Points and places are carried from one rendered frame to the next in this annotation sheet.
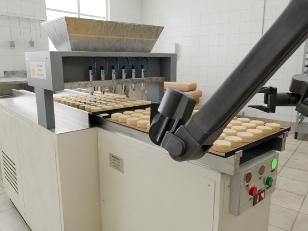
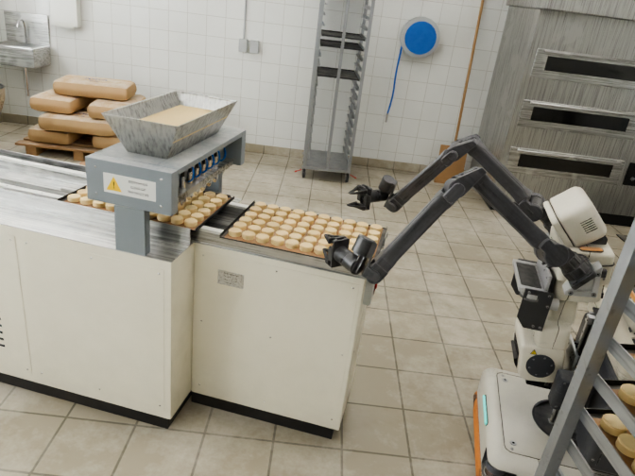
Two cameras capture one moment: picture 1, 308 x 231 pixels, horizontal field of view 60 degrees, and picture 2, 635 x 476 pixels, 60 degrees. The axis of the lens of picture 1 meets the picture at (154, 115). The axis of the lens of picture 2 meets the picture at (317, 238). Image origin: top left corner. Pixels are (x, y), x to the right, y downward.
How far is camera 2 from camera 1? 140 cm
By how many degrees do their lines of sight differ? 38
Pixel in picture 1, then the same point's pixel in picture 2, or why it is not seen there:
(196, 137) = (386, 268)
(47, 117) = (145, 242)
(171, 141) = (371, 273)
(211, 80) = (157, 75)
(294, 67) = (295, 64)
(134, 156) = (263, 271)
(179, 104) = (370, 247)
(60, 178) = (171, 309)
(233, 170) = not seen: hidden behind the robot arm
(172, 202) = (312, 306)
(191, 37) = not seen: outside the picture
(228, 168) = not seen: hidden behind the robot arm
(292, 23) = (437, 210)
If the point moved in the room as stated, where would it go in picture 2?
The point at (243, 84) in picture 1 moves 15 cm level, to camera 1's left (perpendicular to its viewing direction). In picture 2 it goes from (412, 238) to (378, 246)
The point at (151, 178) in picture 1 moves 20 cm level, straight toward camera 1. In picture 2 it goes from (286, 289) to (317, 314)
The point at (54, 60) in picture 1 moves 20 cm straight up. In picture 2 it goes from (174, 181) to (174, 124)
